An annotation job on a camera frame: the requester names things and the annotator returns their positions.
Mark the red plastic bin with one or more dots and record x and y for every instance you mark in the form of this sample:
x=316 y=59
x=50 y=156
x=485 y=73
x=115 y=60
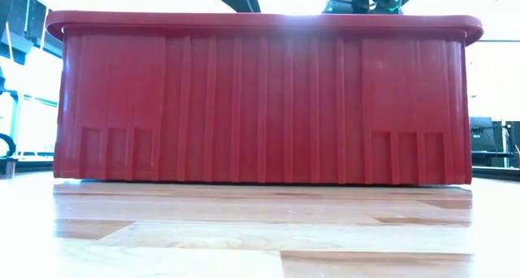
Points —
x=264 y=107

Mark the dark grey building frame structure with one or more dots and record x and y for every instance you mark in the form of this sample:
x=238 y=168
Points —
x=32 y=9

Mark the black aluminium frame rail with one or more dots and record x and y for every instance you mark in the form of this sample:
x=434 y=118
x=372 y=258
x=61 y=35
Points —
x=32 y=164
x=499 y=173

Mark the teal metal post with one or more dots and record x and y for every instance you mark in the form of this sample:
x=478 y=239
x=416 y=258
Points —
x=15 y=119

